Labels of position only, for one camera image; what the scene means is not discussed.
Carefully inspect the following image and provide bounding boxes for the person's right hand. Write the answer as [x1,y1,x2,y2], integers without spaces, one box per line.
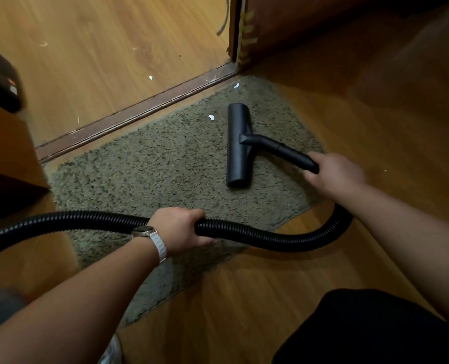
[303,151,367,200]

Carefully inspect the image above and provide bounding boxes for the person's left hand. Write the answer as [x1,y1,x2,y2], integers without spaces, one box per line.
[147,207,218,258]

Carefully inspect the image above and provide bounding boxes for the grey-green shaggy door mat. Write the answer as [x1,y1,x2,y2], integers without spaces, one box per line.
[48,75,325,327]

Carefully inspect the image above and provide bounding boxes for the black vacuum hose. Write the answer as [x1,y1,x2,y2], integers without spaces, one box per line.
[0,103,355,340]

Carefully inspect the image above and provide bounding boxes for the white paper scraps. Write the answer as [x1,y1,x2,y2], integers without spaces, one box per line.
[208,83,240,121]

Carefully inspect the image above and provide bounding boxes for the person's left forearm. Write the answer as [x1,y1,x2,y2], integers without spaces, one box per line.
[0,238,161,364]

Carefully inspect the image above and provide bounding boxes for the person's right forearm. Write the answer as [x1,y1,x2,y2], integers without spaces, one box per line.
[336,184,449,330]

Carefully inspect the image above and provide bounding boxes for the white wrist watch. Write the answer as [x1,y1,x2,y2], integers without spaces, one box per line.
[130,226,167,265]

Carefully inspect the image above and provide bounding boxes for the metal door threshold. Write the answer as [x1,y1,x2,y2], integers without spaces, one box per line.
[34,62,240,163]

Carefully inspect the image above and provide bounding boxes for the white sneaker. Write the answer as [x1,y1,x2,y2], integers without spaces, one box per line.
[97,333,123,364]

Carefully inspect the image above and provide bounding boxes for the black trousers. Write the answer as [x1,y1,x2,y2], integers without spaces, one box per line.
[271,288,449,364]

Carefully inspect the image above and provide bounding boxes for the dark wooden door gold pattern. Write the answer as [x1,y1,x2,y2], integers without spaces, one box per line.
[227,0,449,69]

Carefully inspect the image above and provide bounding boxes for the orange wooden door frame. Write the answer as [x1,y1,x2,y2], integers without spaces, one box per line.
[0,96,50,192]

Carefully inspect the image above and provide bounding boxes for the grey floor cable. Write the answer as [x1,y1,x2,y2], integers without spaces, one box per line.
[216,0,231,36]

